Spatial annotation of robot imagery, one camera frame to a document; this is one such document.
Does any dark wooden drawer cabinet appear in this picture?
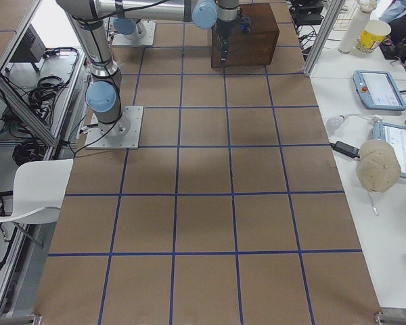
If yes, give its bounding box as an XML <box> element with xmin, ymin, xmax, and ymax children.
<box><xmin>219</xmin><ymin>3</ymin><xmax>279</xmax><ymax>68</ymax></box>

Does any beige baseball cap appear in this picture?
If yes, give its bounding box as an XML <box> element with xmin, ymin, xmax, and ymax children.
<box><xmin>357</xmin><ymin>139</ymin><xmax>401</xmax><ymax>192</ymax></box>

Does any aluminium frame post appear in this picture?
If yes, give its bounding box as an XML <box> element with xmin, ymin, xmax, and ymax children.
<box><xmin>302</xmin><ymin>0</ymin><xmax>345</xmax><ymax>77</ymax></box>

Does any blue teach pendant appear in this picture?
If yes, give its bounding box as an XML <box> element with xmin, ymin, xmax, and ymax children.
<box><xmin>372</xmin><ymin>122</ymin><xmax>406</xmax><ymax>179</ymax></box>
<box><xmin>353</xmin><ymin>70</ymin><xmax>406</xmax><ymax>111</ymax></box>

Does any white plastic chair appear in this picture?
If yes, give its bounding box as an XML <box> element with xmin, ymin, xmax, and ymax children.
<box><xmin>0</xmin><ymin>159</ymin><xmax>74</xmax><ymax>224</ymax></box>

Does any tall white cylinder bottle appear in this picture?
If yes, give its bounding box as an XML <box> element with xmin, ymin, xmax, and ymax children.
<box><xmin>338</xmin><ymin>0</ymin><xmax>377</xmax><ymax>54</ymax></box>

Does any white light bulb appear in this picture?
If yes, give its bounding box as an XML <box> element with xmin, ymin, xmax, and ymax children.
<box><xmin>325</xmin><ymin>115</ymin><xmax>346</xmax><ymax>133</ymax></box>

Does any grey electronics box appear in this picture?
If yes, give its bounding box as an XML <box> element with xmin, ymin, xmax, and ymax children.
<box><xmin>10</xmin><ymin>24</ymin><xmax>46</xmax><ymax>72</ymax></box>

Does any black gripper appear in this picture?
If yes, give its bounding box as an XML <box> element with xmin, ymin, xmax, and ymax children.
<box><xmin>217</xmin><ymin>20</ymin><xmax>238</xmax><ymax>64</ymax></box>

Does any blue teach pendant near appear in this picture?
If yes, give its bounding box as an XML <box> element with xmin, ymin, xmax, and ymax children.
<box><xmin>372</xmin><ymin>122</ymin><xmax>406</xmax><ymax>179</ymax></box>

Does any black power adapter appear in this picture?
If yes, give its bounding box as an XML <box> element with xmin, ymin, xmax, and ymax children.
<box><xmin>330</xmin><ymin>141</ymin><xmax>359</xmax><ymax>158</ymax></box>

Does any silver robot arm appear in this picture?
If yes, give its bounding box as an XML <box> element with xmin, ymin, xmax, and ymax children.
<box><xmin>112</xmin><ymin>16</ymin><xmax>248</xmax><ymax>68</ymax></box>
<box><xmin>57</xmin><ymin>1</ymin><xmax>219</xmax><ymax>138</ymax></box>

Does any blue teach pendant far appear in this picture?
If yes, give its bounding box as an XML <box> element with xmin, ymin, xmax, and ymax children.
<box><xmin>353</xmin><ymin>70</ymin><xmax>406</xmax><ymax>111</ymax></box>

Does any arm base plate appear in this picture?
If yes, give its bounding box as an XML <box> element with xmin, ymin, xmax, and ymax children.
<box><xmin>110</xmin><ymin>19</ymin><xmax>156</xmax><ymax>47</ymax></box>
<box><xmin>85</xmin><ymin>106</ymin><xmax>143</xmax><ymax>150</ymax></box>

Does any yellow popcorn paper cup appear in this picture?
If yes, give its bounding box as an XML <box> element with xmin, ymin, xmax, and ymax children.
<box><xmin>355</xmin><ymin>20</ymin><xmax>391</xmax><ymax>53</ymax></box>

